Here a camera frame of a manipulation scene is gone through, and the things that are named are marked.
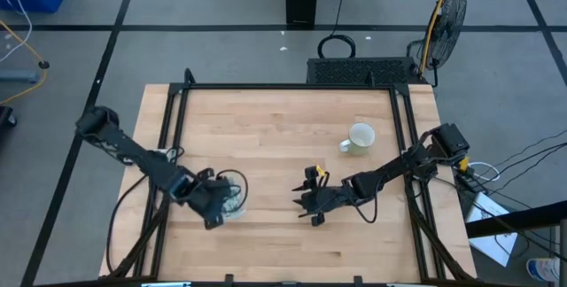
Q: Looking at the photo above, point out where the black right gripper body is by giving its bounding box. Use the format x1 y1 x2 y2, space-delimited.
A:
299 165 358 228

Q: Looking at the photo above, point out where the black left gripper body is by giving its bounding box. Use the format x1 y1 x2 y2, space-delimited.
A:
188 167 235 231

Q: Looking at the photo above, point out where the large green white packet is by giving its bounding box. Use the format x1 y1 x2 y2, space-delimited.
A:
224 194 245 217

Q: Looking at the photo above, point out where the cream ceramic mug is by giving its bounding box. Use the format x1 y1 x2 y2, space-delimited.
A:
338 121 377 157

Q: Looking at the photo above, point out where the black computer case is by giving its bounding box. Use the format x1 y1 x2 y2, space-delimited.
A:
306 56 421 86

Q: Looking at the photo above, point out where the white cardboard box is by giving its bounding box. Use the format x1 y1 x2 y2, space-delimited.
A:
465 190 519 268

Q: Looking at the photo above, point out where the black beam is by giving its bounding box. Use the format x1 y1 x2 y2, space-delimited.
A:
464 199 567 240

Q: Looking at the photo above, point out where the black floor fan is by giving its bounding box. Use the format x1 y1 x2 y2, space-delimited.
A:
406 0 469 88

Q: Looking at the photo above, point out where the grey floor base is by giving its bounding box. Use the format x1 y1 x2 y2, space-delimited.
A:
0 69 40 85

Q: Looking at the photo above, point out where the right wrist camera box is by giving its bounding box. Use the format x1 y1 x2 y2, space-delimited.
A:
304 165 328 182

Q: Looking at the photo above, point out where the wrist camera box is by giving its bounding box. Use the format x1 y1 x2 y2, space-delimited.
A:
304 165 328 182
168 175 197 204

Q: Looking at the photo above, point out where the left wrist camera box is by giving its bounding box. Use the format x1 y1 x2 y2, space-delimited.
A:
168 175 197 204

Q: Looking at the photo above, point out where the black aluminium table frame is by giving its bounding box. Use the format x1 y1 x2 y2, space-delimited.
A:
105 67 478 283

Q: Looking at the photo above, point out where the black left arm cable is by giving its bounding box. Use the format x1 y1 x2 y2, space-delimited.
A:
105 173 150 275

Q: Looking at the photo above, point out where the coiled black cable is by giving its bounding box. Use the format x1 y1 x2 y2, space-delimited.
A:
316 34 357 60

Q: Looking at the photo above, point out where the white looped cable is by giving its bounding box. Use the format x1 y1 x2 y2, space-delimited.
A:
468 160 501 183

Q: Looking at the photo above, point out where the yellow cable over fan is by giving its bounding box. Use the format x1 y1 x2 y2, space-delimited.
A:
419 0 458 75

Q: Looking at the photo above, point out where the yellow floor cable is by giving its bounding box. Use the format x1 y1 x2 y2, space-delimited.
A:
0 18 50 105

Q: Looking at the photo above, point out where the white floor cable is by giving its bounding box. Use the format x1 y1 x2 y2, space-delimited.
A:
0 0 35 63

